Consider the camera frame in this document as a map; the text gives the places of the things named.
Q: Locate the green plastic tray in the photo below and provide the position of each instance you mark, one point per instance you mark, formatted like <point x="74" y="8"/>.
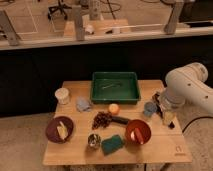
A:
<point x="127" y="93"/>

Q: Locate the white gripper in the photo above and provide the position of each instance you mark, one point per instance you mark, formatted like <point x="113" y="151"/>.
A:
<point x="164" y="109"/>

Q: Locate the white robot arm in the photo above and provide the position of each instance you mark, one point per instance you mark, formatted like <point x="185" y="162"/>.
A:
<point x="183" y="84"/>

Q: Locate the small metal cup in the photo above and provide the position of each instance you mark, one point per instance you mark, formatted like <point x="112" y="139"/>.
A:
<point x="94" y="141"/>

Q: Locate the blue crumpled cloth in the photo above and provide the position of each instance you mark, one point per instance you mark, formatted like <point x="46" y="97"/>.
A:
<point x="83" y="105"/>

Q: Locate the wooden table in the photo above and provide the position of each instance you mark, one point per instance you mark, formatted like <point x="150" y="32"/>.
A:
<point x="165" y="146"/>

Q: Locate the dark green cucumber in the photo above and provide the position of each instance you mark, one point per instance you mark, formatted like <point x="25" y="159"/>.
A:
<point x="120" y="120"/>

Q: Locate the metal utensil in tray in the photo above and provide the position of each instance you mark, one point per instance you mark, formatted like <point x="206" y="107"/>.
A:
<point x="111" y="85"/>

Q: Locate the black office chair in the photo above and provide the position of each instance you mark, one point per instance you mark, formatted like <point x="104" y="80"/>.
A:
<point x="61" y="7"/>

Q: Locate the green sponge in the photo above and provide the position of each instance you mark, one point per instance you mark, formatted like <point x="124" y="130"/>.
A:
<point x="112" y="144"/>

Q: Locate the red carrot piece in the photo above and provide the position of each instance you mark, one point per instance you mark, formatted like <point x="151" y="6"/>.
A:
<point x="138" y="135"/>

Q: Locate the red bowl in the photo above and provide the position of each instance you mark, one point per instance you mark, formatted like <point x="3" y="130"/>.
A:
<point x="144" y="129"/>

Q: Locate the orange fruit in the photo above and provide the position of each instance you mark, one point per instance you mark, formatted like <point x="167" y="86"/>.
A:
<point x="114" y="109"/>

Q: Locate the yellow banana piece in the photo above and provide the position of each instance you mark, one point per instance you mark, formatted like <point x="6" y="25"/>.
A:
<point x="62" y="130"/>

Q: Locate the dark grape bunch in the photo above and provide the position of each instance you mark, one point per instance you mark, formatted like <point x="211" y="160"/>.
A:
<point x="102" y="119"/>

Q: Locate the dark maroon plate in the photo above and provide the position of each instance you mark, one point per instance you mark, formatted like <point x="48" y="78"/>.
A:
<point x="52" y="133"/>

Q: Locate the white cup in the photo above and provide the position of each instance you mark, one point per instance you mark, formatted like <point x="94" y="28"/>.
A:
<point x="62" y="95"/>

